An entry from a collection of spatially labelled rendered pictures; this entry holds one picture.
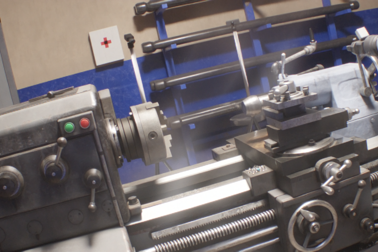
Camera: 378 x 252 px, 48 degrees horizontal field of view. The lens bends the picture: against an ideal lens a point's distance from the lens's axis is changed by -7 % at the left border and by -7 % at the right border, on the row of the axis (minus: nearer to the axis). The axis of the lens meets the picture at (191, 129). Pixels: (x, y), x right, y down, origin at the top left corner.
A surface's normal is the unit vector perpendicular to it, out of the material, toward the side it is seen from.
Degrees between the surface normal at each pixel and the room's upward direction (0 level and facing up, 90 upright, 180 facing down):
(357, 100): 66
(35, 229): 90
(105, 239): 32
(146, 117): 51
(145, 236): 90
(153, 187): 90
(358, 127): 90
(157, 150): 115
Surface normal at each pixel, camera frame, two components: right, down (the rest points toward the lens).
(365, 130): 0.22, 0.15
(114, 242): -0.07, -0.73
